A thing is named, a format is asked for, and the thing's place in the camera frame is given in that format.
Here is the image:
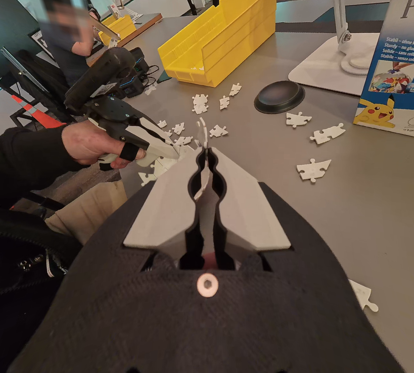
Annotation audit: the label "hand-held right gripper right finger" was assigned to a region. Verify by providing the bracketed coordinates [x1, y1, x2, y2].
[208, 147, 292, 271]

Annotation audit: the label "person's left forearm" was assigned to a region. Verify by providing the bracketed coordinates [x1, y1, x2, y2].
[0, 125, 77, 201]

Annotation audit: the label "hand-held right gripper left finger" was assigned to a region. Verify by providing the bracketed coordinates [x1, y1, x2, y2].
[123, 146, 207, 270]

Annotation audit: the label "yellow plastic bin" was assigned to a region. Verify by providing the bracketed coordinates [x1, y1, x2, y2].
[98, 15, 136, 47]
[157, 0, 279, 88]

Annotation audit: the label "person's left hand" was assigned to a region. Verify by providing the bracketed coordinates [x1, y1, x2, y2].
[61, 120, 146, 170]

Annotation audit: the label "person's black top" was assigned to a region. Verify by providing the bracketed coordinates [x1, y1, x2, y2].
[0, 192, 83, 373]

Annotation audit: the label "red bag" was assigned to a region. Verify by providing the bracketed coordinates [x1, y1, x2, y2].
[11, 94, 67, 130]

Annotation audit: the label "black cable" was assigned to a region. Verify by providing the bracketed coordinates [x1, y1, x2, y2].
[142, 65, 160, 87]

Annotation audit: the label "three-piece joined puzzle strip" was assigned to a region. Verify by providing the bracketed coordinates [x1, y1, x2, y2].
[192, 93, 209, 115]

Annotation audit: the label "blue puzzle box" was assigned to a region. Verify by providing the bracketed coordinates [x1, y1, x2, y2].
[352, 0, 414, 137]

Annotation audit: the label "white puzzle piece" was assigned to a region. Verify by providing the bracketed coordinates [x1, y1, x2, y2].
[296, 158, 332, 183]
[309, 123, 346, 145]
[193, 117, 211, 202]
[286, 111, 313, 128]

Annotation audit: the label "black monitor screen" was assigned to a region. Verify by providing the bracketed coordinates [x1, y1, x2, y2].
[0, 0, 43, 71]

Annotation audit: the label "brown wooden desk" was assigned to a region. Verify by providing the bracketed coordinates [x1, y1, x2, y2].
[87, 13, 163, 66]

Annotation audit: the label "white flat rounded object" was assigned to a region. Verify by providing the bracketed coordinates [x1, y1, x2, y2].
[287, 0, 381, 97]

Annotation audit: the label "assembled white puzzle ball section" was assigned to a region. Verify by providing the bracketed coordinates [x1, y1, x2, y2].
[138, 142, 197, 188]

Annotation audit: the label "scattered loose puzzle pieces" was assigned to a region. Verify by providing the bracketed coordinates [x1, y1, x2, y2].
[157, 119, 379, 313]

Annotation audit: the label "person's right hand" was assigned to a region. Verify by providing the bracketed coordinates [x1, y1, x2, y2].
[201, 251, 224, 272]

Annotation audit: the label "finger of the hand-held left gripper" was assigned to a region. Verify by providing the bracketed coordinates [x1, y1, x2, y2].
[124, 125, 180, 168]
[137, 117, 177, 147]

